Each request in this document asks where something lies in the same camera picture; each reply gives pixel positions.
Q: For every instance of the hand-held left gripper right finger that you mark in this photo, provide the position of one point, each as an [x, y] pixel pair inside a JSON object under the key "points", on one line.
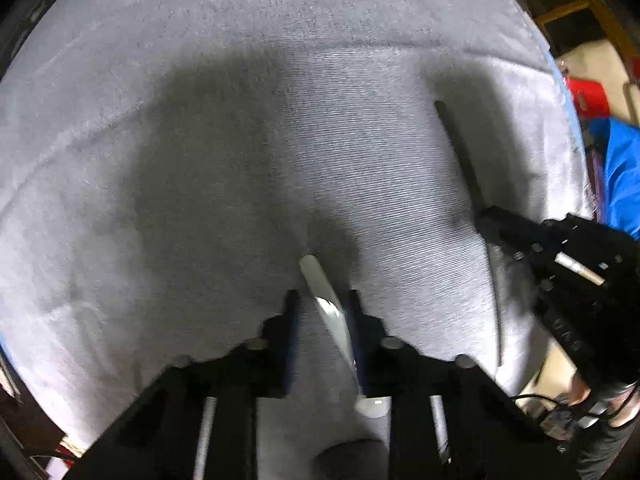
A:
{"points": [[356, 332]]}

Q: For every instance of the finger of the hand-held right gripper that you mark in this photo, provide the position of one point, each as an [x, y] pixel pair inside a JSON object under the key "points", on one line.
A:
{"points": [[510, 232]]}

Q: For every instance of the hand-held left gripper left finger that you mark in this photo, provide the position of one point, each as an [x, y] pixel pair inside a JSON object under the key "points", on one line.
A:
{"points": [[292, 322]]}

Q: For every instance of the white plastic spoon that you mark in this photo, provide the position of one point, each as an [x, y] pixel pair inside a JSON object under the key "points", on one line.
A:
{"points": [[325, 300]]}

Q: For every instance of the dark wooden chopstick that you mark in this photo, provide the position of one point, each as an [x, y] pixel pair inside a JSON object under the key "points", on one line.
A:
{"points": [[460, 150]]}

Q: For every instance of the black metal utensil holder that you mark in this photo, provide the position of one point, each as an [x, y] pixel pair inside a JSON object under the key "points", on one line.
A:
{"points": [[350, 462]]}

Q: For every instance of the person's right hand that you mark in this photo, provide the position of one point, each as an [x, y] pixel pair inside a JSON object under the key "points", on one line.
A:
{"points": [[580, 392]]}

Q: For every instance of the light blue under cloth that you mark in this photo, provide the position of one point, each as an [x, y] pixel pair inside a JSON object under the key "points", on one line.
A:
{"points": [[567, 105]]}

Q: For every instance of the red plastic stool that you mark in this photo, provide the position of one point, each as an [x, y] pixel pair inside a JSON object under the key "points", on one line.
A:
{"points": [[590, 97]]}

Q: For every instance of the grey tablecloth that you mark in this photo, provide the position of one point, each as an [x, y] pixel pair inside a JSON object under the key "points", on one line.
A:
{"points": [[200, 135]]}

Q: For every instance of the yellow wooden frame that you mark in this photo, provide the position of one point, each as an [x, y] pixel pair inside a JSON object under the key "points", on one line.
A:
{"points": [[565, 10]]}

